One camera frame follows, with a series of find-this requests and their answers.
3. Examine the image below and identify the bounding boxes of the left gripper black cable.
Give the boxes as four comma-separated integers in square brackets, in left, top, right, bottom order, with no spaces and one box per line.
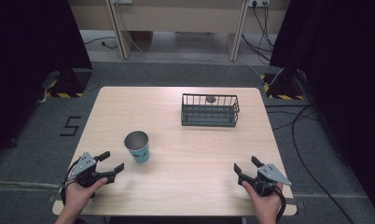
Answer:
[60,159,81,205]

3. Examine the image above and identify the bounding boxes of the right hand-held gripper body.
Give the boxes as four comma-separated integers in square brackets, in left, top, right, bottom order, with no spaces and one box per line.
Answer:
[237,162,293,197]

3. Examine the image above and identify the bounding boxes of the black stand base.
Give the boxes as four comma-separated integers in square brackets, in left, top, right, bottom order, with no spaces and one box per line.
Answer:
[41,68,93,99]
[259,68,307,101]

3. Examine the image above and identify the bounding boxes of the person's right hand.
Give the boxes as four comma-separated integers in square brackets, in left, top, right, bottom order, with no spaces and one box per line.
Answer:
[241,180,285,221]

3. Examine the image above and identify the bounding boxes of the black floor cable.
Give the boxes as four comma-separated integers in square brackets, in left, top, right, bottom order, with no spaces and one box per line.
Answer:
[265,104,355,224]

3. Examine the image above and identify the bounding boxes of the black curtain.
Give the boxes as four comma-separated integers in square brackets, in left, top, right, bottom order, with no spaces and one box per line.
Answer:
[0,0,94,160]
[269,0,375,216]

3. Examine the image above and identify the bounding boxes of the black socket cables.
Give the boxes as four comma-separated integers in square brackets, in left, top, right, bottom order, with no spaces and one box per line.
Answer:
[241,2,275,65]

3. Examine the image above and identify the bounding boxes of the black wire basket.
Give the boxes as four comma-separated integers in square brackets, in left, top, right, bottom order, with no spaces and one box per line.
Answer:
[180,92,241,128]

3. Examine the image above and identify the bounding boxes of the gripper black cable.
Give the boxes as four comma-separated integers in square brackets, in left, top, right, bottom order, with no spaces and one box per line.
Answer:
[257,181,287,223]
[60,159,81,205]

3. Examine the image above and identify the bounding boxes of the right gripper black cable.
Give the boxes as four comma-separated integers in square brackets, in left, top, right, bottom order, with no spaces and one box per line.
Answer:
[257,181,287,223]

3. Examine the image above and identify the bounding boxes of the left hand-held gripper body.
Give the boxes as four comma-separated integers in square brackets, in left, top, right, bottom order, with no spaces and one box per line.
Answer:
[69,151,116,189]

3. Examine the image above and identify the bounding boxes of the beige wooden desk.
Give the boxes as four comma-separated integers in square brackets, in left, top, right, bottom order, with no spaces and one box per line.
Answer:
[67,0,292,63]

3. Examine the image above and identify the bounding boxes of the teal metal cup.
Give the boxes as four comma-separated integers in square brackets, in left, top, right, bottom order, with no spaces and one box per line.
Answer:
[123,130,151,164]

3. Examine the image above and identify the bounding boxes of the person's left hand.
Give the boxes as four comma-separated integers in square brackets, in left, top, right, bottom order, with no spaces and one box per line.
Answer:
[63,176,109,217]

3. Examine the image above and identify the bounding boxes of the white wall socket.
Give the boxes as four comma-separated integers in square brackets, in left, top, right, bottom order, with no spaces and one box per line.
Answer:
[248,0,271,8]

